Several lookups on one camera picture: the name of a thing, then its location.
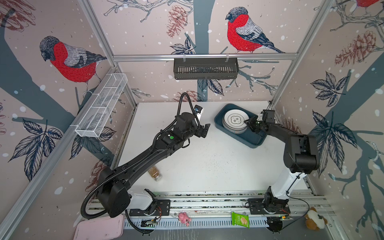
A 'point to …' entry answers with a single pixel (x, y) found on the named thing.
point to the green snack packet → (241, 219)
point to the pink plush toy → (182, 217)
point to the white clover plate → (233, 120)
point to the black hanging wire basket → (206, 68)
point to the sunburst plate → (234, 131)
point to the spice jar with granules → (155, 173)
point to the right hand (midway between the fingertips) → (246, 122)
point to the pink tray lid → (102, 228)
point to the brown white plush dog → (314, 221)
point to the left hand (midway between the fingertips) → (202, 120)
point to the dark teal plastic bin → (249, 135)
